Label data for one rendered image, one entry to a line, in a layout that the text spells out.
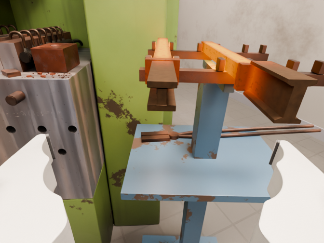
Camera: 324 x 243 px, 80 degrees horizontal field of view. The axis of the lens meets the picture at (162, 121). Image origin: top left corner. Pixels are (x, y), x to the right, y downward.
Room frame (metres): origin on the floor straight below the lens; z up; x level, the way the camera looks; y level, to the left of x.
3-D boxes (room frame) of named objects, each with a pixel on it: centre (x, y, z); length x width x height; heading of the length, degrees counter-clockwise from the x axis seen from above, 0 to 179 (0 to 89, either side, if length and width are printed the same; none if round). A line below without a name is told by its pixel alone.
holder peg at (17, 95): (0.46, 0.37, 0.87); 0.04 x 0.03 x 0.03; 4
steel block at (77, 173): (0.75, 0.45, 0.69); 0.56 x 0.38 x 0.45; 4
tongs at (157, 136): (0.54, -0.24, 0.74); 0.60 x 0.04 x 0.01; 99
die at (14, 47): (0.74, 0.51, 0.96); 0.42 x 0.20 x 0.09; 4
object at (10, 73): (0.51, 0.40, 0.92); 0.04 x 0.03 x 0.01; 52
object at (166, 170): (0.44, -0.12, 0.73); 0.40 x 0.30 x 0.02; 91
